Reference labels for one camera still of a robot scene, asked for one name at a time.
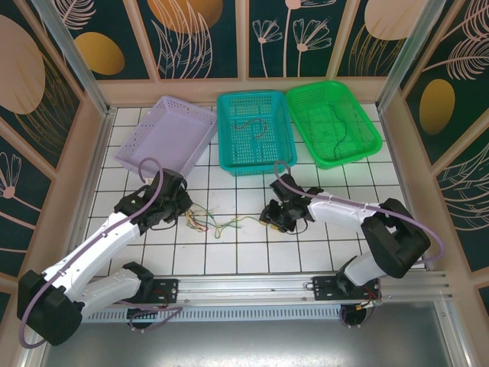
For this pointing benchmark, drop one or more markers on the lavender perforated plastic basket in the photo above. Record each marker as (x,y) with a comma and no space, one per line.
(168,134)

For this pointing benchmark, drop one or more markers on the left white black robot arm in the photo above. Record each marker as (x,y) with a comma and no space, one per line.
(99,244)

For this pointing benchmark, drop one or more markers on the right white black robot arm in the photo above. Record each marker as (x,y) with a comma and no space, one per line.
(336,212)

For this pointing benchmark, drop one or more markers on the teal perforated plastic basket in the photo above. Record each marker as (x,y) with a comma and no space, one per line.
(256,153)

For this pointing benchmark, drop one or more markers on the green perforated plastic basket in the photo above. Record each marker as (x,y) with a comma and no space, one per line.
(317,126)

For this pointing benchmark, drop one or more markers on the grey metal sheet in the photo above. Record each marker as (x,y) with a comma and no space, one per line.
(244,348)

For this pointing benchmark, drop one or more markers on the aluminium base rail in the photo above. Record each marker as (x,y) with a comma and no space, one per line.
(244,286)

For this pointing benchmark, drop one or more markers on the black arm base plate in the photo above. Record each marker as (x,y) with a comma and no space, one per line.
(168,286)
(324,288)

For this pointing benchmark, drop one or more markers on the aluminium side rail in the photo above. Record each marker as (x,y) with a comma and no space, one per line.
(393,153)
(100,145)

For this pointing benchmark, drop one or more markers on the floral wall art panel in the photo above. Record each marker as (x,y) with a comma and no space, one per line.
(355,23)
(282,57)
(23,214)
(473,237)
(23,76)
(126,23)
(225,46)
(466,95)

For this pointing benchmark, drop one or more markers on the aluminium corner post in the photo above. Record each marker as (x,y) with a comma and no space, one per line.
(409,57)
(76,57)

